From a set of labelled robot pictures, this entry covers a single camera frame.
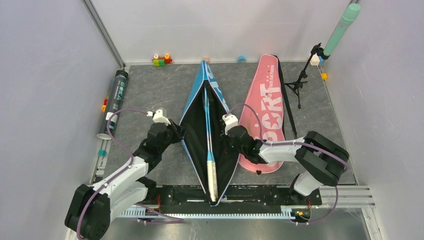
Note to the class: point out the blue racket cover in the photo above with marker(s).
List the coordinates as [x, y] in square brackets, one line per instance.
[202, 120]

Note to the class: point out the black shuttlecock tube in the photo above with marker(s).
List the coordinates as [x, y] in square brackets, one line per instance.
[114, 103]

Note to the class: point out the pink racket cover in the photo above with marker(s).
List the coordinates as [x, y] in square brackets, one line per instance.
[266, 122]

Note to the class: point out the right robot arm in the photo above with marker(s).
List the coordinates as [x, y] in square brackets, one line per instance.
[323, 160]

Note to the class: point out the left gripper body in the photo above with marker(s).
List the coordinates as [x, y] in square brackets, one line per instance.
[173, 136]

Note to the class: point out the toy blocks at left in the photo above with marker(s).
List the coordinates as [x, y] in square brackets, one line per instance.
[105, 102]

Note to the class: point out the green foam tube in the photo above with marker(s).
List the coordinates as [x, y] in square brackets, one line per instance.
[349, 15]

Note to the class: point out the toy blocks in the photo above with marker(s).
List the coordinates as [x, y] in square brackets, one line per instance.
[105, 102]
[160, 61]

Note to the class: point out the black mini tripod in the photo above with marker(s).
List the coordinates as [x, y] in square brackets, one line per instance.
[295, 86]

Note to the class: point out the toy blocks at back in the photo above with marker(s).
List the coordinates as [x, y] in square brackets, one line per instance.
[160, 61]

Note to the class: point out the white slotted cable duct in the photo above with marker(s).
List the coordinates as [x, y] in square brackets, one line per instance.
[141, 213]

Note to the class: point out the teal clip on rail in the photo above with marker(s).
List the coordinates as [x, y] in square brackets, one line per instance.
[102, 153]

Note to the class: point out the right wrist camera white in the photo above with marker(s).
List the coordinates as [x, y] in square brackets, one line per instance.
[230, 121]

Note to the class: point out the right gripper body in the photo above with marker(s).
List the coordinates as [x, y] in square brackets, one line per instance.
[230, 146]

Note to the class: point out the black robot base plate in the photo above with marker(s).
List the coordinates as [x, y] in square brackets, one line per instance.
[238, 199]

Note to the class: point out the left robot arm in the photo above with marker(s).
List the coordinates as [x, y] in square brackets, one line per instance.
[94, 207]

